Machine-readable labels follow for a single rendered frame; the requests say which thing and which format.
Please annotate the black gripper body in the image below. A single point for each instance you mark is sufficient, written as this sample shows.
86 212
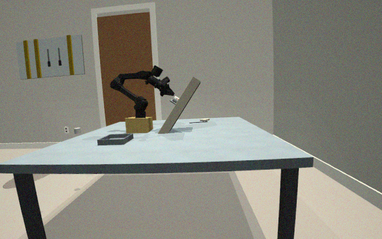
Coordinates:
160 85

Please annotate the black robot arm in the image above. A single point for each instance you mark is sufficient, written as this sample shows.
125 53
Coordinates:
140 101

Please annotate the white cylinder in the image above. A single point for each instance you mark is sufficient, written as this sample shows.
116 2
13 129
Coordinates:
175 99

